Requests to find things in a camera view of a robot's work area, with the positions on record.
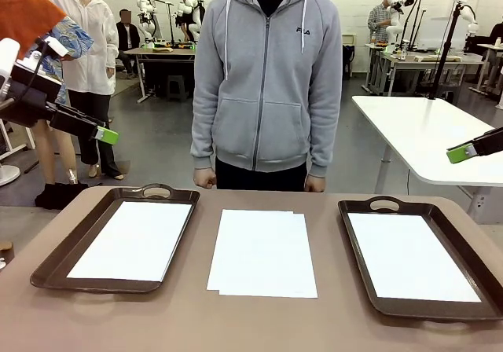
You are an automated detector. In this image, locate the black tripod pole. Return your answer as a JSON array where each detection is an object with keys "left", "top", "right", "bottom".
[{"left": 427, "top": 0, "right": 467, "bottom": 101}]

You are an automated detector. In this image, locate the thin black camera cable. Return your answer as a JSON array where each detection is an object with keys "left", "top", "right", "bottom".
[{"left": 17, "top": 39, "right": 52, "bottom": 101}]

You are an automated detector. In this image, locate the white round stand base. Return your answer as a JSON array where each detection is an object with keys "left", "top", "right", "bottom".
[{"left": 0, "top": 164, "right": 21, "bottom": 188}]

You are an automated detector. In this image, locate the black bag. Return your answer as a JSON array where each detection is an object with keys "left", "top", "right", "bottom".
[{"left": 338, "top": 43, "right": 356, "bottom": 81}]

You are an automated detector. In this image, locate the figure in white jacket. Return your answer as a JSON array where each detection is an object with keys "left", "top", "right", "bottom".
[{"left": 50, "top": 0, "right": 125, "bottom": 182}]

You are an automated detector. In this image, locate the wooden background work table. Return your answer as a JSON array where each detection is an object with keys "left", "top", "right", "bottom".
[{"left": 123, "top": 45, "right": 197, "bottom": 105}]

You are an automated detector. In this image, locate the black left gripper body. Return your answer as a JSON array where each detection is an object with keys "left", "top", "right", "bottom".
[{"left": 0, "top": 63, "right": 64, "bottom": 128}]

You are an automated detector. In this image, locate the grey sleeved left forearm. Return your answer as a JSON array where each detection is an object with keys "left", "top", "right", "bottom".
[{"left": 305, "top": 92, "right": 343, "bottom": 178}]

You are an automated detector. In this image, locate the white side table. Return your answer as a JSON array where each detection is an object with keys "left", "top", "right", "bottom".
[{"left": 351, "top": 94, "right": 503, "bottom": 226}]

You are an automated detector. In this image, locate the grey background work table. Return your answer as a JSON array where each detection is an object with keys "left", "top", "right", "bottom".
[{"left": 364, "top": 43, "right": 485, "bottom": 97}]

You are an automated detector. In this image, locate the background person in plaid shirt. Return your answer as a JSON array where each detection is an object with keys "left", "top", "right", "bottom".
[{"left": 368, "top": 0, "right": 398, "bottom": 45}]

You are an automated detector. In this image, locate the black boom stand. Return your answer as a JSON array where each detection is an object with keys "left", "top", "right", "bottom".
[{"left": 402, "top": 0, "right": 429, "bottom": 53}]

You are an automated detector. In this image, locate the thin black camera stand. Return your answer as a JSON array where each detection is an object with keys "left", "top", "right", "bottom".
[{"left": 152, "top": 0, "right": 177, "bottom": 49}]

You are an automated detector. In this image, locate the black cloth heap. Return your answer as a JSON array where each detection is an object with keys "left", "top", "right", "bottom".
[{"left": 34, "top": 181, "right": 90, "bottom": 211}]

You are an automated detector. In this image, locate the person in grey hoodie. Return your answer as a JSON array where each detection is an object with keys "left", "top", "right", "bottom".
[{"left": 190, "top": 0, "right": 343, "bottom": 193}]

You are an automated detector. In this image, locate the grey plastic stool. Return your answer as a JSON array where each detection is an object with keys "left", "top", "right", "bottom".
[{"left": 167, "top": 75, "right": 190, "bottom": 102}]

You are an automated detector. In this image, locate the grey sleeved right forearm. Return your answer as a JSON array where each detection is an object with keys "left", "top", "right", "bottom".
[{"left": 190, "top": 92, "right": 219, "bottom": 171}]

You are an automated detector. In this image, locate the person's right hand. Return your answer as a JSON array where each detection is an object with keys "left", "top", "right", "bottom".
[{"left": 193, "top": 167, "right": 218, "bottom": 190}]

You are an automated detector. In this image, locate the background person in black jacket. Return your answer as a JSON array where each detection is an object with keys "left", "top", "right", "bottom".
[{"left": 115, "top": 9, "right": 141, "bottom": 76}]

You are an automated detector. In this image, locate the brown plastic serving tray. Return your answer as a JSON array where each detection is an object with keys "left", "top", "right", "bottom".
[
  {"left": 30, "top": 182, "right": 201, "bottom": 295},
  {"left": 337, "top": 196, "right": 503, "bottom": 322}
]

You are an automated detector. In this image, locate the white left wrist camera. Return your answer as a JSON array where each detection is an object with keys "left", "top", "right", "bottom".
[{"left": 35, "top": 35, "right": 76, "bottom": 59}]

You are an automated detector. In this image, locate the white A4 paper sheet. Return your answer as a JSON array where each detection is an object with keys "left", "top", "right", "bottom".
[
  {"left": 347, "top": 212, "right": 483, "bottom": 303},
  {"left": 66, "top": 200, "right": 193, "bottom": 283},
  {"left": 218, "top": 212, "right": 318, "bottom": 299},
  {"left": 207, "top": 209, "right": 307, "bottom": 298}
]

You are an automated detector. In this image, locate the person's left hand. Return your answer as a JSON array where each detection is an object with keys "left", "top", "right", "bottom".
[{"left": 304, "top": 175, "right": 326, "bottom": 193}]

